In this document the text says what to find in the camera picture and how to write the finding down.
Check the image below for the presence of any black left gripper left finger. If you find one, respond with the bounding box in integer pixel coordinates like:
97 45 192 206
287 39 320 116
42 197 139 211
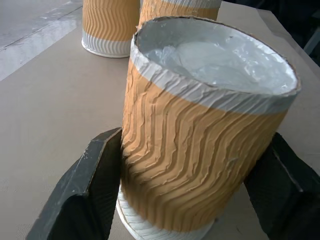
25 126 124 240

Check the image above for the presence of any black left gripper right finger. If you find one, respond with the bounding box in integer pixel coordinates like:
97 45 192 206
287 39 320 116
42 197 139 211
242 132 320 240

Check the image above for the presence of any orange ribbed paper cup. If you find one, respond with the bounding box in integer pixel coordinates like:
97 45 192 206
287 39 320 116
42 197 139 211
115 16 303 240
81 0 141 59
138 0 223 28

